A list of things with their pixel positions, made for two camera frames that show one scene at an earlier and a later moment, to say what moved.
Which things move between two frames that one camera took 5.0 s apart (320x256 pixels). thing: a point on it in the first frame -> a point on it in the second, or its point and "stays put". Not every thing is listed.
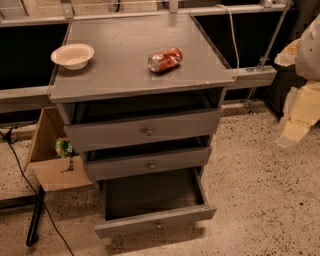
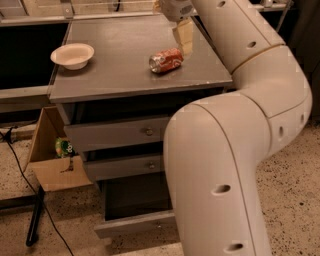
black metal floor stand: [35, 200] stays put
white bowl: [73, 56] stays put
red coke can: [160, 61] stays put
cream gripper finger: [288, 56] -> [183, 32]
